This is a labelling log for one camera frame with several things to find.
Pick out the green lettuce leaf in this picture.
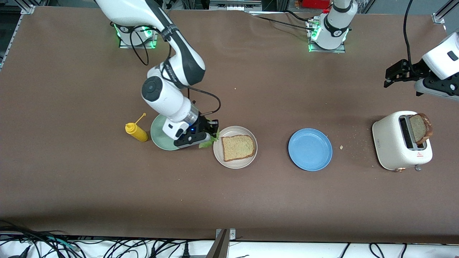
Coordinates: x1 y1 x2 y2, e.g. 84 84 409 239
199 131 220 149

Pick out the light crust bread slice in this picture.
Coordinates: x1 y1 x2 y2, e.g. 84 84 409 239
221 135 256 162

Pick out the dark crust bread slice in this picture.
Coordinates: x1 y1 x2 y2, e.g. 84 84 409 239
409 113 433 145

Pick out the yellow squeeze bottle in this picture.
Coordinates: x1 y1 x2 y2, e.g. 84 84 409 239
125 113 148 142

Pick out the beige plate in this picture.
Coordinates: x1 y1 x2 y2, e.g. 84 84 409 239
213 126 258 169

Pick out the green plate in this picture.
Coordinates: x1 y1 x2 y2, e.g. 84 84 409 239
150 114 180 151

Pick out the blue plate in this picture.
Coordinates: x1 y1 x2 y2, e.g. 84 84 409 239
288 128 333 172

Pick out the aluminium profile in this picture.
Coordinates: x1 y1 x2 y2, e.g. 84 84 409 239
432 0 459 24

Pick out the white toaster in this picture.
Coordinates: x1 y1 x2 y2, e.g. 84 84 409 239
372 110 433 172

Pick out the red box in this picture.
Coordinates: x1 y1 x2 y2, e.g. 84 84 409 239
301 0 331 9

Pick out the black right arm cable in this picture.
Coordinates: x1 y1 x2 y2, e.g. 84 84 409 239
129 25 221 116

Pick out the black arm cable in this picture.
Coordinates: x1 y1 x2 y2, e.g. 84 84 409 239
403 0 418 74
129 25 221 116

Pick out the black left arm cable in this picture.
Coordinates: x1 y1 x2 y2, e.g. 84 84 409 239
403 0 418 74

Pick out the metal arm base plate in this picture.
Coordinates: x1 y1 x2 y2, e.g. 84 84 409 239
118 25 159 49
309 20 346 53

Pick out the small metal bracket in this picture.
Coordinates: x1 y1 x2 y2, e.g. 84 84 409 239
215 228 236 240

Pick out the grey metal post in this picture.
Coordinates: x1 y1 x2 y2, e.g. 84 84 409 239
206 229 228 258

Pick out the silver metal frame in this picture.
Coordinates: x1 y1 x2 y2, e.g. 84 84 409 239
209 0 262 11

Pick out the black base cable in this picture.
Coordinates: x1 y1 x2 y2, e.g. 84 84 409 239
247 10 316 31

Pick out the black looped cable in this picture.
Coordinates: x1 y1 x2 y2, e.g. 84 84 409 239
369 244 386 258

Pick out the teal cable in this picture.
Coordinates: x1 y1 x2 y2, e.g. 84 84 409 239
46 236 79 250

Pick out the aluminium table edge rail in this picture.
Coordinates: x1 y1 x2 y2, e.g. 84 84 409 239
0 4 35 69

